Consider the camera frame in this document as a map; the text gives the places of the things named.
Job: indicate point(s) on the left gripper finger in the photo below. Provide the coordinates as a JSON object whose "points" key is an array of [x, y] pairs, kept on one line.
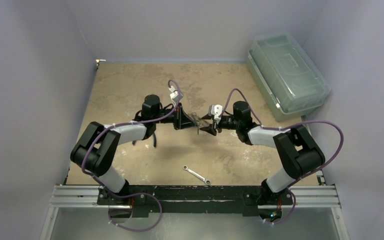
{"points": [[193, 124], [190, 118]]}

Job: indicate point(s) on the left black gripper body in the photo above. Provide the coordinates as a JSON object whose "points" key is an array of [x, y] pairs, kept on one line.
{"points": [[177, 120]]}

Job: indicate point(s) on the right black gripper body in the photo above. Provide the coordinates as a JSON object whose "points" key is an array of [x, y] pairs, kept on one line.
{"points": [[216, 124]]}

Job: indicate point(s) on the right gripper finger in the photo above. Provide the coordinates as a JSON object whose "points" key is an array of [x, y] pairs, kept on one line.
{"points": [[207, 117], [209, 129]]}

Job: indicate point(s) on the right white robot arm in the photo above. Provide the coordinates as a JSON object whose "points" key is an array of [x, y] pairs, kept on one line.
{"points": [[298, 152]]}

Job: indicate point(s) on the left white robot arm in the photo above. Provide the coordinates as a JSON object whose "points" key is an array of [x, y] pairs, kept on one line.
{"points": [[95, 150]]}

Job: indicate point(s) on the silver ratchet wrench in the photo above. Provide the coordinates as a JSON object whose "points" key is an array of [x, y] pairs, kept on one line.
{"points": [[201, 178]]}

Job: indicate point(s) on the clear plastic storage box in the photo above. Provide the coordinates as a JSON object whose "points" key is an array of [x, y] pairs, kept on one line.
{"points": [[289, 81]]}

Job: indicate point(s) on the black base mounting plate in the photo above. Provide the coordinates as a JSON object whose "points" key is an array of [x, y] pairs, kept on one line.
{"points": [[187, 199]]}

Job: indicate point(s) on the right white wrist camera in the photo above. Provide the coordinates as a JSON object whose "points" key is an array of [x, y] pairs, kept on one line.
{"points": [[215, 112]]}

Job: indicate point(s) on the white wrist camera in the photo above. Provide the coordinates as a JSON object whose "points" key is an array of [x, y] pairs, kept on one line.
{"points": [[175, 95], [215, 112]]}

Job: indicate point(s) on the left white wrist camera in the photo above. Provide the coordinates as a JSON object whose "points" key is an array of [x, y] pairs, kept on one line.
{"points": [[175, 95]]}

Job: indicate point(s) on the blue handled pliers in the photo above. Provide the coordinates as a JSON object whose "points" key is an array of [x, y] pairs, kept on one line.
{"points": [[154, 139]]}

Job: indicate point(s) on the aluminium frame rail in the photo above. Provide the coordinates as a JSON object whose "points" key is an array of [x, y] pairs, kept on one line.
{"points": [[79, 212]]}

